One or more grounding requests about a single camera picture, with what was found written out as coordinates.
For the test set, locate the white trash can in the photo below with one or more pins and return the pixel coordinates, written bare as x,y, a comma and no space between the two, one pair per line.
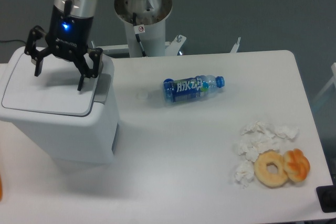
64,121

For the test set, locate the orange twisted bread bun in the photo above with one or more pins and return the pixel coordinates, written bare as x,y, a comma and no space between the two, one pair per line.
296,165

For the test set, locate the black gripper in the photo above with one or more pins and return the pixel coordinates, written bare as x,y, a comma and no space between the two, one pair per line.
66,39

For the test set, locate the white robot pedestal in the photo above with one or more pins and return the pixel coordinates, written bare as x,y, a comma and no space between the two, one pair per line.
145,29

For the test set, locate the blue plastic drink bottle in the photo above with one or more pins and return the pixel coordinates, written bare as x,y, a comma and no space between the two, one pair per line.
182,90

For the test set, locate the plain ring donut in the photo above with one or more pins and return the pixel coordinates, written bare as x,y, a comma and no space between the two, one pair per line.
269,169

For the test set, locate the large crumpled white tissue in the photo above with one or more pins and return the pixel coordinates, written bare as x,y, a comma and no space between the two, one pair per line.
259,137

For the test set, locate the black device at corner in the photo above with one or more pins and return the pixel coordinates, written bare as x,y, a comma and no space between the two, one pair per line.
326,197

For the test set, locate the small crumpled white tissue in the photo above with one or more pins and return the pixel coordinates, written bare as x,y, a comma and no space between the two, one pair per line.
244,173

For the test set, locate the white frame at right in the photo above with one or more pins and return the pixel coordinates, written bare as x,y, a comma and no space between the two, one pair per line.
325,93

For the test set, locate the orange object at edge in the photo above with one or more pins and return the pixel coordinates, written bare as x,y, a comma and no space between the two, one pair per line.
1,189

